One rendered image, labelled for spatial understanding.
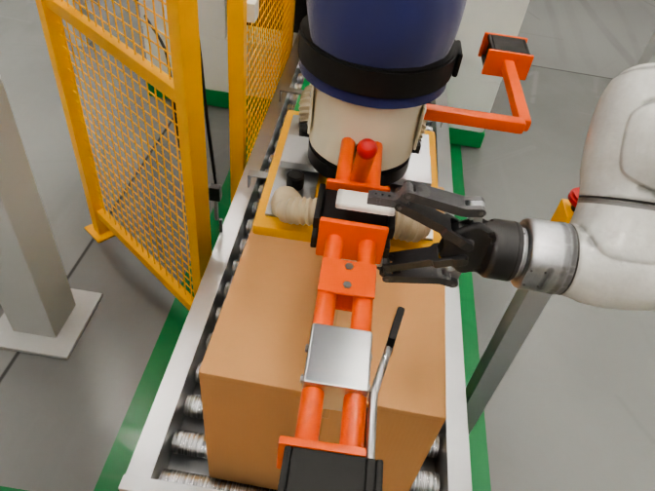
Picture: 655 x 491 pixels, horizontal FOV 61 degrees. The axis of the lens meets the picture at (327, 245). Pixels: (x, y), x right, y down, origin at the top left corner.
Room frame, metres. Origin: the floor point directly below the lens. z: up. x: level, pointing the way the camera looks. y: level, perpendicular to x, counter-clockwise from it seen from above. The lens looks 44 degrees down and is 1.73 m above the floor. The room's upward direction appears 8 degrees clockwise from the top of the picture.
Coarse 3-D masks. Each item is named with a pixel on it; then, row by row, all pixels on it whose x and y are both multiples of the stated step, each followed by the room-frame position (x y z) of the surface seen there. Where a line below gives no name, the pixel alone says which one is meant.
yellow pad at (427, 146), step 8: (424, 136) 0.91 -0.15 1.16; (432, 136) 0.92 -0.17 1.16; (424, 144) 0.89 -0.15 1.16; (432, 144) 0.90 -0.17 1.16; (416, 152) 0.84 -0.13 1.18; (424, 152) 0.86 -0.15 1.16; (432, 152) 0.87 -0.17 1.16; (432, 160) 0.85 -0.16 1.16; (432, 168) 0.82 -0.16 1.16; (432, 176) 0.80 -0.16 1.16; (392, 184) 0.75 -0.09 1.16; (432, 184) 0.78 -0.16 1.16; (392, 192) 0.73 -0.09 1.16; (432, 232) 0.65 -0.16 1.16; (392, 240) 0.62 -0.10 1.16; (424, 240) 0.63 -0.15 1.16; (432, 240) 0.63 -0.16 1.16; (440, 240) 0.64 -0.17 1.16; (392, 248) 0.61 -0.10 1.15; (400, 248) 0.61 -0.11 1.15; (408, 248) 0.61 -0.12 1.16; (440, 256) 0.61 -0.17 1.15
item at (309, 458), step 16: (288, 448) 0.21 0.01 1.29; (304, 448) 0.21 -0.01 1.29; (320, 448) 0.21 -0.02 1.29; (336, 448) 0.22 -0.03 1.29; (352, 448) 0.22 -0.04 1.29; (288, 464) 0.20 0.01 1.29; (304, 464) 0.20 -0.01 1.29; (320, 464) 0.20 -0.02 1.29; (336, 464) 0.20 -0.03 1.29; (352, 464) 0.20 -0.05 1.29; (288, 480) 0.18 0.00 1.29; (304, 480) 0.19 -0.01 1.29; (320, 480) 0.19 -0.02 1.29; (336, 480) 0.19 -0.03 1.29; (352, 480) 0.19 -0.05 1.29
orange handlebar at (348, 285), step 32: (512, 64) 1.02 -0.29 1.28; (512, 96) 0.90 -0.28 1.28; (512, 128) 0.81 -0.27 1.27; (352, 160) 0.65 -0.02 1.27; (320, 288) 0.39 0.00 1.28; (352, 288) 0.40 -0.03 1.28; (320, 320) 0.36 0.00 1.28; (352, 320) 0.37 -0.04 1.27; (320, 416) 0.25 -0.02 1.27; (352, 416) 0.25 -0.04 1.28
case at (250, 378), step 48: (288, 240) 0.80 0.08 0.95; (240, 288) 0.66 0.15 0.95; (288, 288) 0.68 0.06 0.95; (384, 288) 0.71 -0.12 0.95; (432, 288) 0.73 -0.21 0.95; (240, 336) 0.56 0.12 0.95; (288, 336) 0.57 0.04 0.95; (384, 336) 0.60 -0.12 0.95; (432, 336) 0.62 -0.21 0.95; (240, 384) 0.47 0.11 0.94; (288, 384) 0.48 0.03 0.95; (384, 384) 0.50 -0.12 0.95; (432, 384) 0.52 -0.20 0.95; (240, 432) 0.47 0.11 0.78; (288, 432) 0.47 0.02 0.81; (336, 432) 0.47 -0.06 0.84; (384, 432) 0.46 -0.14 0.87; (432, 432) 0.46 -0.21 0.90; (240, 480) 0.47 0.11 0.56; (384, 480) 0.46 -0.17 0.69
